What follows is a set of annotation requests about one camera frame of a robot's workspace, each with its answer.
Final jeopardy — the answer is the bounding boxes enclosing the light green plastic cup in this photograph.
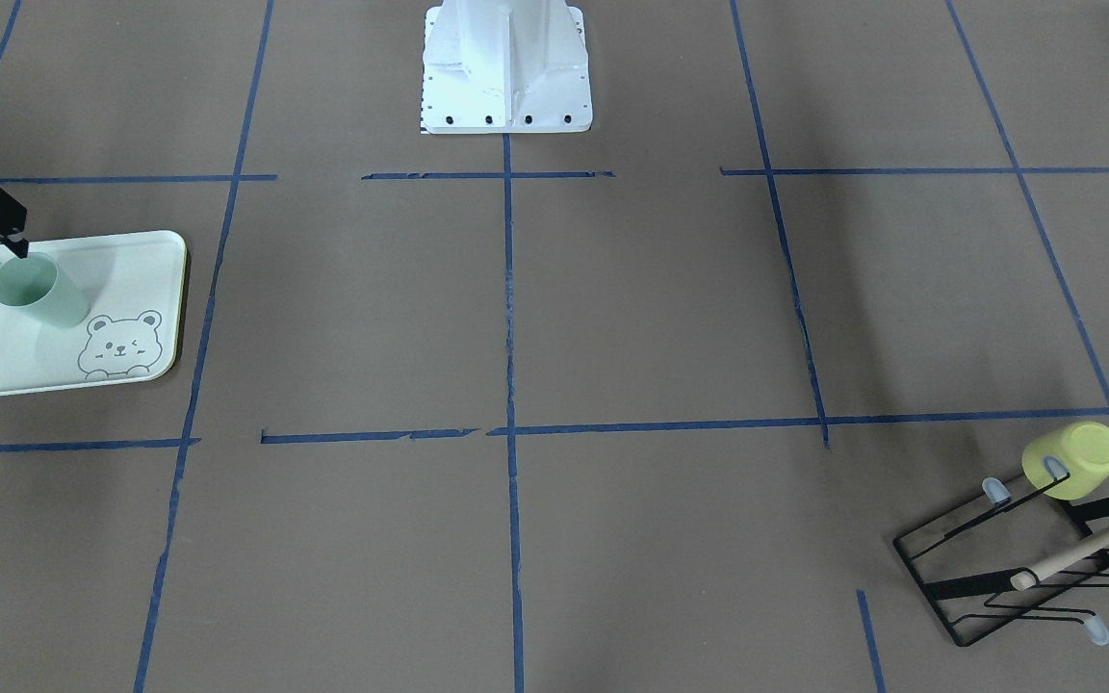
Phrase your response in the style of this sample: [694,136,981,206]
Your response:
[0,251,90,328]

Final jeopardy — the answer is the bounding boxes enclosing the cream bear print tray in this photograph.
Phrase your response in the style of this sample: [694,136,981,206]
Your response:
[0,231,189,396]

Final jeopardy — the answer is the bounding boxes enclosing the yellow plastic cup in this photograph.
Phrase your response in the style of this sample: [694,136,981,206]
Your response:
[1021,421,1109,501]

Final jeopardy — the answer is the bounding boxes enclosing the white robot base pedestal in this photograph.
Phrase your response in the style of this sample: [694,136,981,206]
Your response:
[420,1,594,135]

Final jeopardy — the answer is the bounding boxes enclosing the black wire cup rack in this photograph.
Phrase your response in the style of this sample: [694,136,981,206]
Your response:
[891,462,1109,648]

